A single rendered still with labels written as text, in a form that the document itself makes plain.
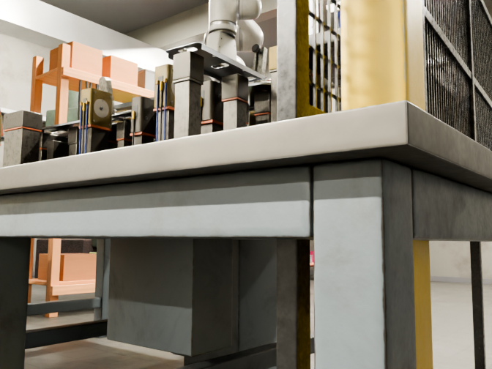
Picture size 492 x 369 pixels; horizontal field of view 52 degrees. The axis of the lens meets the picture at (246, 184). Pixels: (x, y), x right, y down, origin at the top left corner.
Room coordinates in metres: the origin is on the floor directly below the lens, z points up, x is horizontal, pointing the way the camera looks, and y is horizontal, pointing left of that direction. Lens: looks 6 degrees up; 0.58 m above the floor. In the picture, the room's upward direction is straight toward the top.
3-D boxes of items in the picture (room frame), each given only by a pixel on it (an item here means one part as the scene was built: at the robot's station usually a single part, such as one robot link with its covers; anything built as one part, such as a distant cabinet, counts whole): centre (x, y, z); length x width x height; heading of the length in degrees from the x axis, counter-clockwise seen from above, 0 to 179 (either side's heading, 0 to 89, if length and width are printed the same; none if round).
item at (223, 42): (1.46, 0.07, 1.14); 0.10 x 0.07 x 0.11; 146
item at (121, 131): (1.77, 0.42, 0.84); 0.07 x 0.04 x 0.29; 146
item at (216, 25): (1.46, 0.07, 1.20); 0.09 x 0.08 x 0.03; 146
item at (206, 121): (1.29, 0.10, 0.84); 0.12 x 0.07 x 0.28; 146
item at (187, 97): (1.10, 0.13, 0.84); 0.05 x 0.05 x 0.29; 56
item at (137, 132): (1.46, 0.31, 0.84); 0.10 x 0.05 x 0.29; 146
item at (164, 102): (1.35, 0.21, 0.87); 0.12 x 0.07 x 0.35; 146
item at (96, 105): (1.57, 0.49, 0.87); 0.12 x 0.07 x 0.35; 146
